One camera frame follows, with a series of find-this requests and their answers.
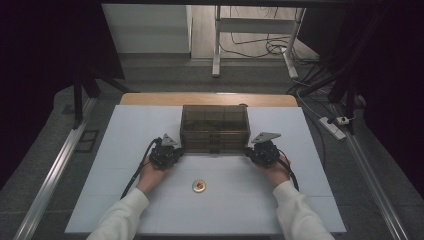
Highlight aluminium floor rail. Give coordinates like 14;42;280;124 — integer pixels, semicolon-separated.
329;103;401;240
13;96;98;240

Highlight white metal desk frame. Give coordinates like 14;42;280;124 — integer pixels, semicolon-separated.
212;4;306;79

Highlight person's left hand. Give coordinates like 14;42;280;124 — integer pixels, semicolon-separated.
136;159;174;196

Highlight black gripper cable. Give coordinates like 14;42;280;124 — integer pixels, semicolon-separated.
120;138;162;200
278;149;300;192

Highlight round yellow cartoon badge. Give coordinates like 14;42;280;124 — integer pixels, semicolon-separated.
191;179;207;194

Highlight dark transparent drawer box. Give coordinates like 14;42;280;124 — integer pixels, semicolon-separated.
179;104;252;155

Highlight white power strip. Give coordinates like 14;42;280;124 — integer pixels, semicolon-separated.
318;116;347;141

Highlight white table mat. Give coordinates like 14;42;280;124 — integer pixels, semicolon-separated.
64;104;348;234

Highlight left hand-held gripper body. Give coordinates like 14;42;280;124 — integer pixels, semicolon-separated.
148;133;181;170

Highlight dark floor outlet cover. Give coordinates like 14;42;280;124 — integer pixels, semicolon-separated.
75;129;100;154

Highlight white cabinet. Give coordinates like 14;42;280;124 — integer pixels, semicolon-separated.
101;3;194;54

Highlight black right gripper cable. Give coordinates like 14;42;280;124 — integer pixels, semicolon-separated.
278;149;300;192

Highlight person's right hand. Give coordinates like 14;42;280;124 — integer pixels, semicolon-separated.
258;155;292;188

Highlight black metal stand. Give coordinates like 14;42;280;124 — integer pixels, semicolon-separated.
299;59;368;134
71;66;134;129

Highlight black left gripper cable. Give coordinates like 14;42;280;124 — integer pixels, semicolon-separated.
120;138;162;200

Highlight wooden table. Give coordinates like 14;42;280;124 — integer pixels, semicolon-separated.
119;92;299;108

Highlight black floor cables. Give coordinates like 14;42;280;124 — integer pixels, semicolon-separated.
219;6;321;66

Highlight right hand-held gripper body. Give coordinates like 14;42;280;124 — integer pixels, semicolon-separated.
249;132;282;169

